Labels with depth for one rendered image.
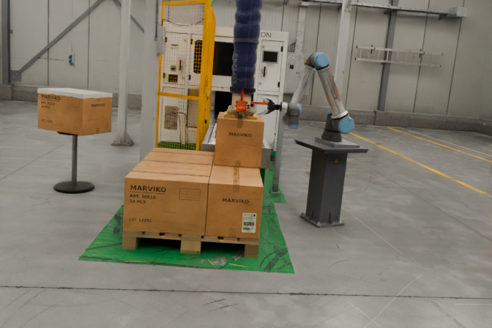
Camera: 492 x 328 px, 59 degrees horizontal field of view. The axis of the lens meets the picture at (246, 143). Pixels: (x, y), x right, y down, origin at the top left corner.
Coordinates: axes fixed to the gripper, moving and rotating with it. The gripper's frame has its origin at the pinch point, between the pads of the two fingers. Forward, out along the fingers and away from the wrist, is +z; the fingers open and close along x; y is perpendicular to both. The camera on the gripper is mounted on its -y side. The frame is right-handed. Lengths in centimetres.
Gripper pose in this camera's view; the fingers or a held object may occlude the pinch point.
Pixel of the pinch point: (258, 105)
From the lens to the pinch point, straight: 370.5
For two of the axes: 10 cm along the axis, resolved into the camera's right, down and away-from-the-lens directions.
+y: -0.2, -1.7, 9.9
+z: -10.0, -0.8, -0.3
